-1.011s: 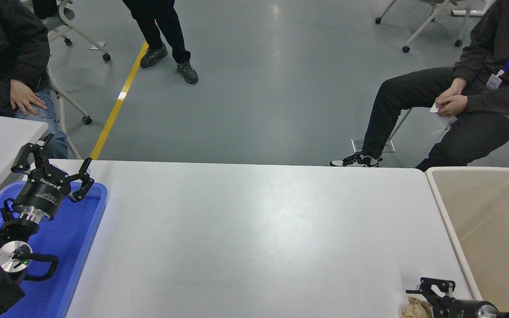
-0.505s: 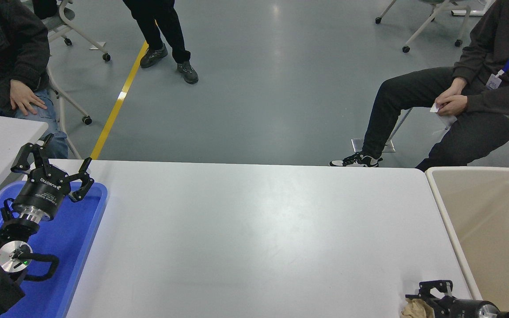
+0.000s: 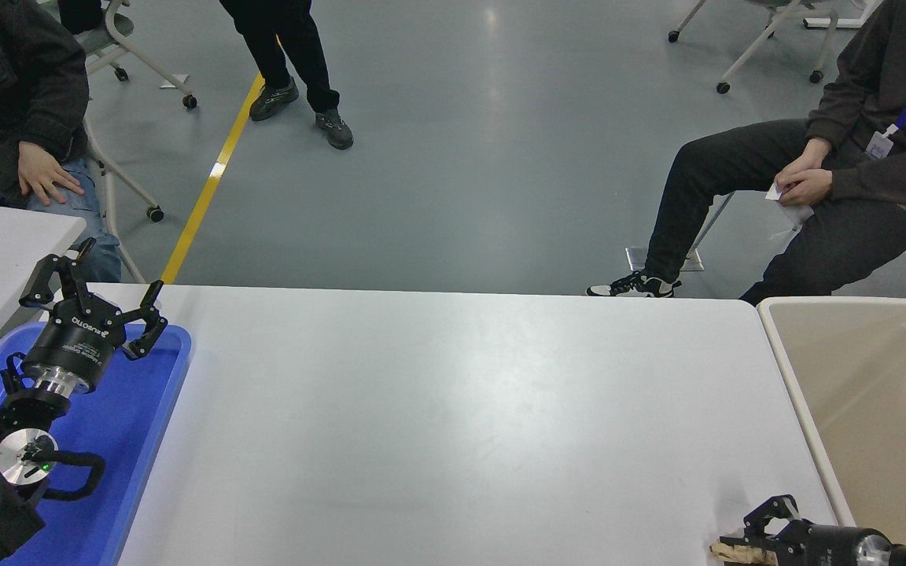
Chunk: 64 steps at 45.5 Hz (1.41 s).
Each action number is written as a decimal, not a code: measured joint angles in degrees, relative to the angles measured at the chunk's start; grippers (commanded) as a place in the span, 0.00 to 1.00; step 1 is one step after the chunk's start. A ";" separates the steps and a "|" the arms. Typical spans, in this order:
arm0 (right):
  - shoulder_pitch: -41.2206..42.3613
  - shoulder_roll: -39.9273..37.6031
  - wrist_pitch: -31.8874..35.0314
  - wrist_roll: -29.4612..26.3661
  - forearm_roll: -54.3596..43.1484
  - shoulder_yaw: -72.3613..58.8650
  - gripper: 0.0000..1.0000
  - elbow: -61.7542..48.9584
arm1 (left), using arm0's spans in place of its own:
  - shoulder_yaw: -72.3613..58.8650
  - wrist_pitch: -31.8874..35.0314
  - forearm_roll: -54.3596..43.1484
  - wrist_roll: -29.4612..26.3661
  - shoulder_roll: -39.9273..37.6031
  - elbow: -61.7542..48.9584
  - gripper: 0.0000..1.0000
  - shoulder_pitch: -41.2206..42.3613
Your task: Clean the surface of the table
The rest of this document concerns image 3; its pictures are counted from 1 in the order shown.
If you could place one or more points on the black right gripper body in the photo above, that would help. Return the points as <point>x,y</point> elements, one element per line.
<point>819,546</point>

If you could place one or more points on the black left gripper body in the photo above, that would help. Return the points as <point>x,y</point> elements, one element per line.
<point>75,346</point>

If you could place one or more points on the tan paper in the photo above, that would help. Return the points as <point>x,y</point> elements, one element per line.
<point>736,557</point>

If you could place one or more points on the small white paper scrap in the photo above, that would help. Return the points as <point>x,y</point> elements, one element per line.
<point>775,192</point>

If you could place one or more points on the person's left hand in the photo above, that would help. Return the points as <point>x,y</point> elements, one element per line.
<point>40,169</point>
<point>808,189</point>

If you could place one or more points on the person's right hand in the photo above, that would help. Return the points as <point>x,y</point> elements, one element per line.
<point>808,159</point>

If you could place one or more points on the white office chair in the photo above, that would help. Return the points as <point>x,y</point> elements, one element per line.
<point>723,88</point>
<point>154,213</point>
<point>189,101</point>

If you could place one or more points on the blue plastic tray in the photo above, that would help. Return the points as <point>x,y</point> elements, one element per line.
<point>138,440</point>

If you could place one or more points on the large pale bin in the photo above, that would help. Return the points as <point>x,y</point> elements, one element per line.
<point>878,409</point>

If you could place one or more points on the black garment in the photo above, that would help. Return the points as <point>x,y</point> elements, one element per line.
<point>79,12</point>

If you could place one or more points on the standing person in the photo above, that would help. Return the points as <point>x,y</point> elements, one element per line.
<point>296,39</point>

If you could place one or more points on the seated person with badge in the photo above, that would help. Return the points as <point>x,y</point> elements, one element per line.
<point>736,157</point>

